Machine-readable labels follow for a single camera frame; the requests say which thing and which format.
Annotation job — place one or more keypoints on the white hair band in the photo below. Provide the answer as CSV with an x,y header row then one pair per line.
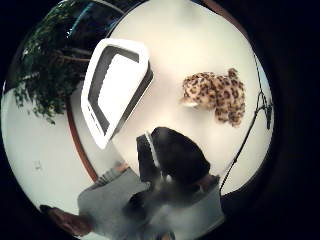
x,y
152,150

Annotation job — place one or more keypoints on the white and black plastic bin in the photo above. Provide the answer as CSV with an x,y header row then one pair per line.
x,y
116,86

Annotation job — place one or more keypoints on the leopard print plush toy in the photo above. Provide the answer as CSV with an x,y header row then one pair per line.
x,y
216,93

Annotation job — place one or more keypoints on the the person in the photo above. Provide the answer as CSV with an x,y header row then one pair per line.
x,y
110,200

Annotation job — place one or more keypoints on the green leafy plant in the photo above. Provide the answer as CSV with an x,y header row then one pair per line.
x,y
50,66

